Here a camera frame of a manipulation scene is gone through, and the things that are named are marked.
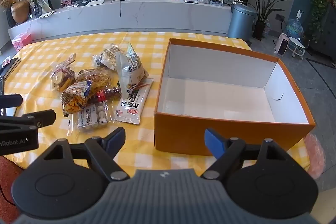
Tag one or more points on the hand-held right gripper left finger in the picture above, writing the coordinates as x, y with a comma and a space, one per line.
116, 138

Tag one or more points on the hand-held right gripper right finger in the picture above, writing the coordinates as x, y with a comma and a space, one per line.
214, 142

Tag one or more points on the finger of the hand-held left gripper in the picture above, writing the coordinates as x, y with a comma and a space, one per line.
42, 117
10, 101

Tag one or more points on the white snack packet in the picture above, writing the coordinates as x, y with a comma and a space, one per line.
131, 111

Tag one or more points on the orange cardboard box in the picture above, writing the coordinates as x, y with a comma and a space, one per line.
183, 132

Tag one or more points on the clear packet of white balls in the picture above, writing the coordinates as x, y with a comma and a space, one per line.
92, 117

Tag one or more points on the yellow snack bag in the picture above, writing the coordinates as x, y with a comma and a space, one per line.
74, 99

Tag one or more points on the dried fruit chips bag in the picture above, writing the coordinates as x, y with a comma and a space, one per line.
61, 77

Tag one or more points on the chocolate ball bottle red cap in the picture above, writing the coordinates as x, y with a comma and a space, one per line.
105, 95

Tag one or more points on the brown snack bag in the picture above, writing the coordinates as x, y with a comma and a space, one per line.
94, 79

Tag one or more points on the silver snack bag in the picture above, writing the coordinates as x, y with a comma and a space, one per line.
131, 69

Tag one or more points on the clear bag of pale nuts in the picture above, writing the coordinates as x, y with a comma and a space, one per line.
111, 54

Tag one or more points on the black book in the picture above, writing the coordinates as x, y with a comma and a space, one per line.
10, 66

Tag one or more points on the rust fabric seat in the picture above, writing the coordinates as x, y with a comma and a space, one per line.
8, 176

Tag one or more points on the pink box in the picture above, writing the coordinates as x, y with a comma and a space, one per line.
22, 40

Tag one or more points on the yellow checked tablecloth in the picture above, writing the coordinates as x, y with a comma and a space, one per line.
78, 43

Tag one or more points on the dried flowers in dark vase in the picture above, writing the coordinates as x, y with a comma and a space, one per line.
10, 18

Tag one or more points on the golden vase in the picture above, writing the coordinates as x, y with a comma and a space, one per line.
20, 11

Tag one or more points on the pink plastic bag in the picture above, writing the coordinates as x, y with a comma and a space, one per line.
316, 153

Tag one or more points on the small white heater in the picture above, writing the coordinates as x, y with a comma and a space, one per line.
281, 45

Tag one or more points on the potted plant black pot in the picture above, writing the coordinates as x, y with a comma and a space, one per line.
260, 29

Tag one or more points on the grey pedal trash can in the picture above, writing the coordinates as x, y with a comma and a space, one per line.
241, 22

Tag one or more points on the white round stool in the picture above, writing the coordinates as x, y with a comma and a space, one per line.
296, 43

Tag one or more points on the white marble TV cabinet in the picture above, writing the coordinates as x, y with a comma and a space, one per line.
157, 14

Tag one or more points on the blue water jug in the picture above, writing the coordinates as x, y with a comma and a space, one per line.
295, 27

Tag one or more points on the grey tablet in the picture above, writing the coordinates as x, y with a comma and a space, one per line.
191, 1

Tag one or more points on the grey sideboard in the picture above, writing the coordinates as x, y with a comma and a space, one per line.
328, 35

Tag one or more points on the green climbing plant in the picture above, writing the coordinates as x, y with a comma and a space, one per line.
319, 3

